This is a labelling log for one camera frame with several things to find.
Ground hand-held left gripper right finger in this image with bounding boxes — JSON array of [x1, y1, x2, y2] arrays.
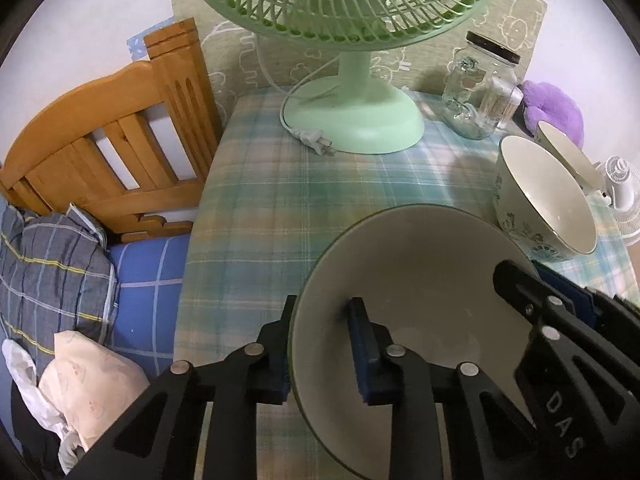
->
[[349, 297, 540, 480]]

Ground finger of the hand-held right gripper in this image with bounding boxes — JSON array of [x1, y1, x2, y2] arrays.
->
[[531, 259, 640, 342], [494, 259, 640, 480]]

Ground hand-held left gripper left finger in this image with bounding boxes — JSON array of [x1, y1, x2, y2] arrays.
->
[[65, 295, 298, 480]]

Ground floral ceramic bowl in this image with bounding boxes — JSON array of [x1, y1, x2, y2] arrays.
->
[[534, 121, 606, 192], [492, 135, 599, 263], [289, 204, 547, 480]]

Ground white standing fan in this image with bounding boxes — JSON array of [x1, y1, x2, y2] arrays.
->
[[592, 156, 640, 248]]

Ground plaid tablecloth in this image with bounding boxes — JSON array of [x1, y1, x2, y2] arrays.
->
[[172, 87, 633, 480]]

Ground blue checked bed sheet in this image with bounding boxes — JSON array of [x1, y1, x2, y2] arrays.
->
[[107, 232, 193, 378]]

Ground peach printed blanket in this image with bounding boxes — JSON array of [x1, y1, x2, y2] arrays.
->
[[37, 330, 151, 453]]

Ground purple plush toy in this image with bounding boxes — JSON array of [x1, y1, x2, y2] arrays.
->
[[520, 80, 584, 148]]

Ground glass jar with dark lid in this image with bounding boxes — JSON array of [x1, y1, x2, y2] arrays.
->
[[441, 30, 524, 141]]

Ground grey plaid pillow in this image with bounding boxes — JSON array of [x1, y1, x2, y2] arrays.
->
[[0, 202, 117, 361]]

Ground green table fan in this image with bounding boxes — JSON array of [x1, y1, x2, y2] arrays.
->
[[179, 0, 507, 155]]

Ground white plastic bag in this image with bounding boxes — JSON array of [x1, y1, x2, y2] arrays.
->
[[1, 339, 88, 476]]

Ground dark cloth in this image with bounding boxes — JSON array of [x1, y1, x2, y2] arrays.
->
[[10, 385, 66, 476]]

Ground wooden bed headboard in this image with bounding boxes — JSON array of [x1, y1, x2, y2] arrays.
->
[[0, 17, 223, 235]]

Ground green printed mat board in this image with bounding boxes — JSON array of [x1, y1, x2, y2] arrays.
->
[[167, 0, 548, 111]]

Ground white fan power cord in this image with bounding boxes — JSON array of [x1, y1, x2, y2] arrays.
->
[[255, 35, 337, 157]]

